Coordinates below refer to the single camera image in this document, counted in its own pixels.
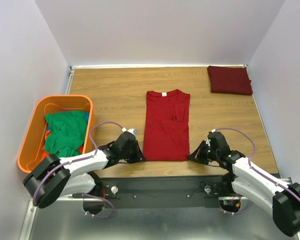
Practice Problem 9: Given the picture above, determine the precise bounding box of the orange t shirt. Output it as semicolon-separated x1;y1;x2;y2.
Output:
41;130;51;160

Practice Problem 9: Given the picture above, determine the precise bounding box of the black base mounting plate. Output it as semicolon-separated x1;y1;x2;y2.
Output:
72;175;251;210

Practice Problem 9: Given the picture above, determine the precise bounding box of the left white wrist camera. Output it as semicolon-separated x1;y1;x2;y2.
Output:
121;127;138;136

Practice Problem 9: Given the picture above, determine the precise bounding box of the orange plastic basket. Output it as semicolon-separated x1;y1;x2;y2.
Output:
17;95;97;174

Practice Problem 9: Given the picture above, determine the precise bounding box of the blue garment in basket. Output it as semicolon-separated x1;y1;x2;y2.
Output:
85;112;90;122

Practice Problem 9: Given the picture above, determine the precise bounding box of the folded dark red t shirt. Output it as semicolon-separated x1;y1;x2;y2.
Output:
207;65;253;96

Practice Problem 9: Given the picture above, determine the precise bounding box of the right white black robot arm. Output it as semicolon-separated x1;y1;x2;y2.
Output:
187;128;300;237

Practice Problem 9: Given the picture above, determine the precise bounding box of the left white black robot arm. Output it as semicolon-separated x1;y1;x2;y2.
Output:
23;131;146;209

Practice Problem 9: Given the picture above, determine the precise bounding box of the green t shirt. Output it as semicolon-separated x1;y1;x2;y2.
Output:
45;110;88;158

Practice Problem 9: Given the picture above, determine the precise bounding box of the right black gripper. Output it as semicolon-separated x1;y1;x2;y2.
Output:
187;139;219;165

